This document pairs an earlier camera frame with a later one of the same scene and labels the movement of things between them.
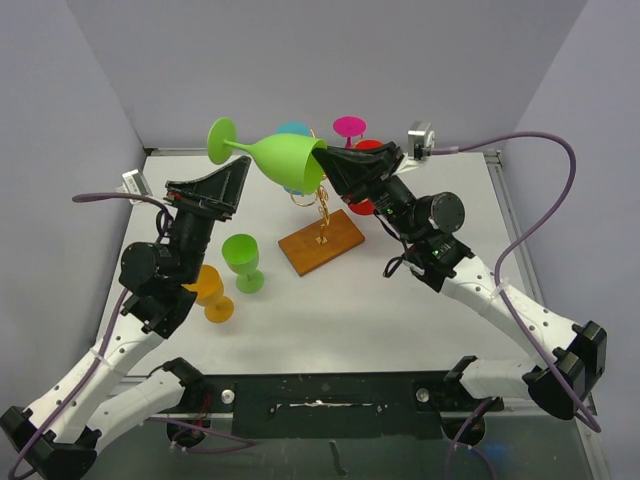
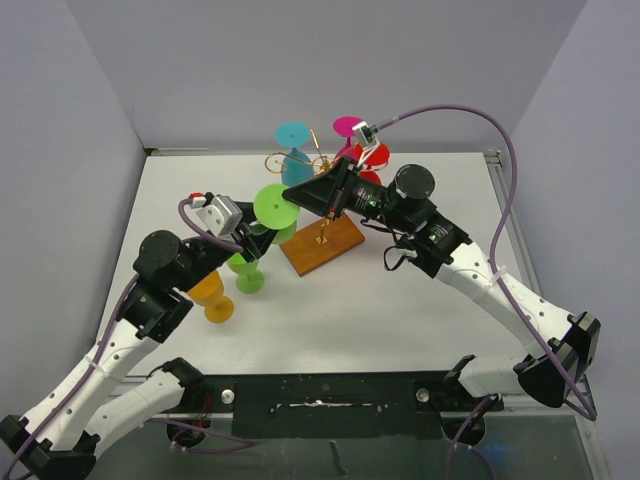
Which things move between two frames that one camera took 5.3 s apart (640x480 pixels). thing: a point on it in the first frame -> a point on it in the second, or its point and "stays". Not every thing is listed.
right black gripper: [352, 172] -> [324, 196]
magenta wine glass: [349, 126] stays
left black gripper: [219, 190] -> [256, 236]
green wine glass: [241, 255] stays
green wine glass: [289, 157] -> [273, 211]
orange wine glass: [209, 289] stays
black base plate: [376, 405] stays
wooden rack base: [305, 253] stays
